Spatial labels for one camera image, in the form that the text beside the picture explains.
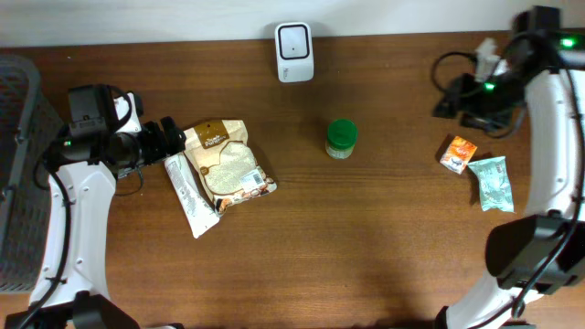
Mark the beige brown snack bag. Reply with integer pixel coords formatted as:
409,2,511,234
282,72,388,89
184,120,277,216

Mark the orange tissue packet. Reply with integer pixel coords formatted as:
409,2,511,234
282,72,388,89
440,136,477,175

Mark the white tube with brown cap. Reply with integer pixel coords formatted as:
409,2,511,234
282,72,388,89
164,153,219,239

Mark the teal snack packet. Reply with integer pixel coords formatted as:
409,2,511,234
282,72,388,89
467,156,515,213

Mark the green lid jar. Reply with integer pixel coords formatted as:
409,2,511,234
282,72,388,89
325,119,358,160

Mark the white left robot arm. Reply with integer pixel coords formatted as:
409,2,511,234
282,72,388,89
1,84,185,328

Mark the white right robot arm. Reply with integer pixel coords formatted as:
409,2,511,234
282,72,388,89
433,5,584,328

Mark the white barcode scanner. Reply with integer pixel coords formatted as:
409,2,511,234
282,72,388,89
274,22,314,83

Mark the dark grey plastic basket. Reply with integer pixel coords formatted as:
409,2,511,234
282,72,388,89
1,55,63,294

